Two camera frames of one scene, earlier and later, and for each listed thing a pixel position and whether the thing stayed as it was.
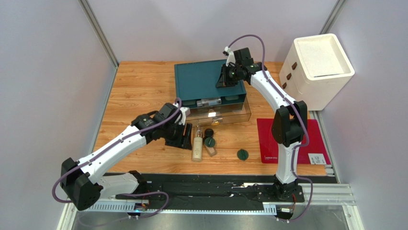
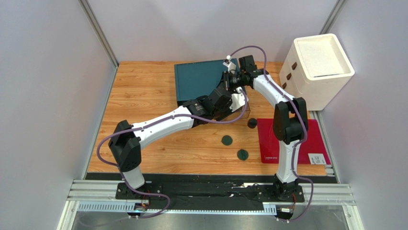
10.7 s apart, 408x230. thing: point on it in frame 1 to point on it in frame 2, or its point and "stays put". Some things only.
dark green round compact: [242, 154] stays put
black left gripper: [183, 141] to [229, 110]
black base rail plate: [214, 192] stays put
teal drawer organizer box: [196, 84] stays put
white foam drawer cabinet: [314, 69] stays put
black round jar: [209, 132] to [252, 123]
